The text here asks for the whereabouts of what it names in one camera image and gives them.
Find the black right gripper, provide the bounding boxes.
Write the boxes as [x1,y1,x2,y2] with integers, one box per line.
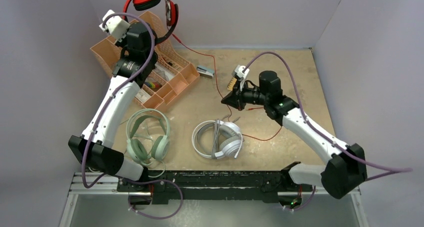
[222,79,270,112]

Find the red headphone cable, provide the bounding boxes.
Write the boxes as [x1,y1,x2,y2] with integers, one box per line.
[158,0,284,143]

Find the white over-ear headphones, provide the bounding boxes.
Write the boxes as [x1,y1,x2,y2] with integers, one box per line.
[191,119,244,160]

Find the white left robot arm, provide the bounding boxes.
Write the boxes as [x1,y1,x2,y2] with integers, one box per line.
[68,21,158,192]

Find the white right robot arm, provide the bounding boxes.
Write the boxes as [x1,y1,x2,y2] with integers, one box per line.
[221,69,368,199]

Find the mint green headphones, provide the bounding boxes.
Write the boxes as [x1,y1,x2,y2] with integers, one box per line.
[112,108,171,179]

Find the yellow spiral notebook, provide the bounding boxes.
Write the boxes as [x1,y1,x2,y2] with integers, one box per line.
[227,76,239,92]

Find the clear plastic ruler pouch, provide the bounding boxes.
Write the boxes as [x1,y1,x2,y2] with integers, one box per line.
[153,63,175,82]

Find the light blue stapler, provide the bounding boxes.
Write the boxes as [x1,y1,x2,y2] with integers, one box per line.
[196,65,215,79]

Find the colourful marker set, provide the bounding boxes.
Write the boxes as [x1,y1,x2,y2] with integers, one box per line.
[144,81,163,91]

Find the peach plastic file organizer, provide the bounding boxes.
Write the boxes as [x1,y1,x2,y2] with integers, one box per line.
[91,10,200,111]

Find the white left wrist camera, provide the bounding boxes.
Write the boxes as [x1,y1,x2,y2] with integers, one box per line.
[99,16,130,44]

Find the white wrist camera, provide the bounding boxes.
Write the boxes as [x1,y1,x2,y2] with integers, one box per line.
[99,16,130,44]
[232,65,250,91]

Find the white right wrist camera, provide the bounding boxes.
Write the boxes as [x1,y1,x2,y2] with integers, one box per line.
[232,65,250,91]

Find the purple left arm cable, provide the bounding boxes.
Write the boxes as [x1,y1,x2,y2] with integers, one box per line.
[81,12,157,189]

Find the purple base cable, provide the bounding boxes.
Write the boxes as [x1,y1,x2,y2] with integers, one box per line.
[127,181,184,221]

